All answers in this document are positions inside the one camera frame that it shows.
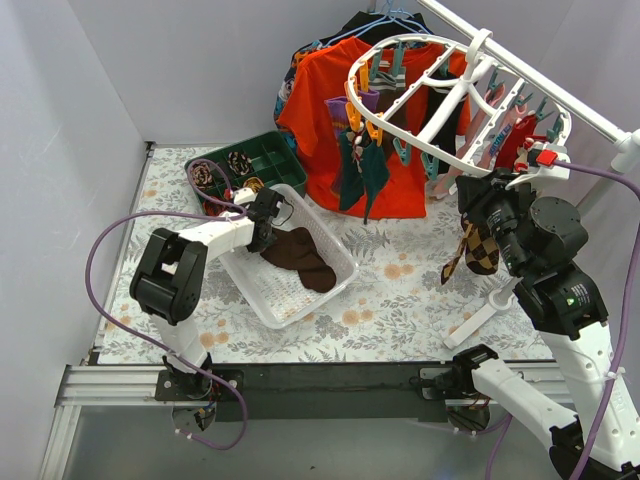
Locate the brown argyle sock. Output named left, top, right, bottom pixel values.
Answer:
left=440, top=219, right=474, bottom=285
left=465, top=224, right=500, bottom=276

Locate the plain dark brown sock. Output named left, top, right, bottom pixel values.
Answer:
left=261, top=227, right=337, bottom=293

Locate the white sock clip hanger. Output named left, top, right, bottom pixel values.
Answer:
left=345, top=28, right=574, bottom=176

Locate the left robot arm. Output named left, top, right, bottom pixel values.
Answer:
left=129, top=187, right=285, bottom=400

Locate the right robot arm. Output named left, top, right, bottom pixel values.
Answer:
left=413, top=169, right=639, bottom=479

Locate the green divided organizer tray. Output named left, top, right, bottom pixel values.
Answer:
left=184, top=131, right=307, bottom=216

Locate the black striped sock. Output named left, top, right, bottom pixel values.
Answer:
left=422, top=87, right=471, bottom=156

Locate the dark patterned shirt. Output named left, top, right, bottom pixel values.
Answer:
left=273, top=40, right=321, bottom=151

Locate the red sock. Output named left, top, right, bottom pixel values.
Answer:
left=495, top=114, right=537, bottom=170

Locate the white plastic basket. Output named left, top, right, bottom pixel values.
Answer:
left=203, top=184, right=358, bottom=329

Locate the pink patterned sock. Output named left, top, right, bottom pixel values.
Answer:
left=432, top=108, right=493, bottom=199

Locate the teal green sock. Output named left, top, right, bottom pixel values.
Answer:
left=338, top=128, right=390, bottom=224

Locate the purple yellow sock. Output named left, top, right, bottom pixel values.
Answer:
left=325, top=96, right=350, bottom=134

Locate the floral table mat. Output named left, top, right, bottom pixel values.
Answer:
left=95, top=146, right=508, bottom=365

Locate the orange t-shirt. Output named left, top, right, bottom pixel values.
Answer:
left=278, top=37, right=444, bottom=219

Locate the white clothes rack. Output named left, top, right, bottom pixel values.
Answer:
left=419, top=0, right=640, bottom=350

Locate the brown striped-cuff sock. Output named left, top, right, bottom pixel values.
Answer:
left=369, top=72, right=407, bottom=128

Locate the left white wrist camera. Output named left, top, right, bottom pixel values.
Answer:
left=232, top=188, right=257, bottom=206

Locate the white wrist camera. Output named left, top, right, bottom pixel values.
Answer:
left=232, top=188, right=257, bottom=206
left=506, top=141, right=570, bottom=191

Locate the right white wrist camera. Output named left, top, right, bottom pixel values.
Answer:
left=506, top=141, right=570, bottom=191

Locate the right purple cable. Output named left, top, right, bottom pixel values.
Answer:
left=479, top=159, right=640, bottom=480

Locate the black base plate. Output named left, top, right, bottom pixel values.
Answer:
left=154, top=362, right=476, bottom=426

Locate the blue wire hanger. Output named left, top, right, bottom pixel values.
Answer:
left=317, top=9, right=432, bottom=47

